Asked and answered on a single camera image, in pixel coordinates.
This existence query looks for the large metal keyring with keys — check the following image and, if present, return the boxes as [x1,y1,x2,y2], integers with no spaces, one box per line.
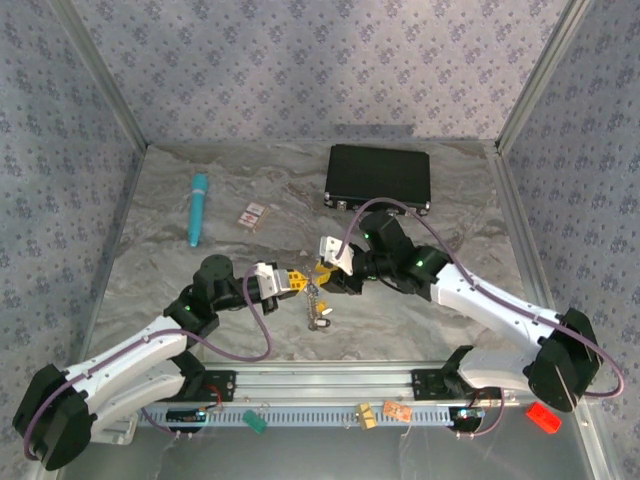
[301,272,334,334]

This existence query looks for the teal plastic tube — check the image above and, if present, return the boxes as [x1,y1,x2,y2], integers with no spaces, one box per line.
[187,172,211,248]

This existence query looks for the small red white matchbox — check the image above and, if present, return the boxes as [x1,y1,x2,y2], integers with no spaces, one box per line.
[236,200,272,233]

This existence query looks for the yellow key tag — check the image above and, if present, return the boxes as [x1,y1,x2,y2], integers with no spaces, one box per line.
[354,401,379,431]

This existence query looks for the orange key tag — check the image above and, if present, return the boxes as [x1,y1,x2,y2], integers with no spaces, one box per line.
[382,399,415,423]

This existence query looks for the left circuit board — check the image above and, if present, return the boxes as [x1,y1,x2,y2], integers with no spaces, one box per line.
[165,406,209,424]

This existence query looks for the green key tag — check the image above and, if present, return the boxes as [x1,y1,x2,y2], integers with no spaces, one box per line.
[241,409,268,434]

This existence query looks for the red plastic block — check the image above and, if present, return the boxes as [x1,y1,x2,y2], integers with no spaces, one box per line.
[524,401,563,435]

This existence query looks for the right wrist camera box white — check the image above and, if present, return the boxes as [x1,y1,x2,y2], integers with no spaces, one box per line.
[318,235,356,276]

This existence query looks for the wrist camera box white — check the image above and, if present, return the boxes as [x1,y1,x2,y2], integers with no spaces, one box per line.
[318,235,356,276]
[254,261,285,297]

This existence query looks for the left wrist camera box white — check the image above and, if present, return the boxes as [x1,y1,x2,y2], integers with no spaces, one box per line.
[254,261,285,297]

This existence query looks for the black case with metal handle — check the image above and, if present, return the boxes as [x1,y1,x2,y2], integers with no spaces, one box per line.
[323,143,433,219]

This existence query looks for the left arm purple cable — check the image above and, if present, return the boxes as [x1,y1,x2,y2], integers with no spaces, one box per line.
[24,268,274,462]

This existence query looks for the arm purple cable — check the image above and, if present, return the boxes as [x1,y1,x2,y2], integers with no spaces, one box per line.
[337,198,627,440]
[24,268,274,462]

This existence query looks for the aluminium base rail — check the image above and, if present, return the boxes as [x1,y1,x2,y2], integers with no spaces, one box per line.
[124,360,599,404]

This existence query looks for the aluminium side rail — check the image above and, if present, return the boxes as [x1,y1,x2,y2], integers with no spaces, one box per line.
[485,143,574,351]
[79,144,150,364]

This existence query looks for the grey slotted cable duct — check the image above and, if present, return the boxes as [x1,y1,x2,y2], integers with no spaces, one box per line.
[133,403,482,429]

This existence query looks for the aluminium frame post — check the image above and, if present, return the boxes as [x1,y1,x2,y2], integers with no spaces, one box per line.
[49,0,151,152]
[493,0,594,157]

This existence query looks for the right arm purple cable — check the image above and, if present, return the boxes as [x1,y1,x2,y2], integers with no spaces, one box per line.
[337,198,627,440]

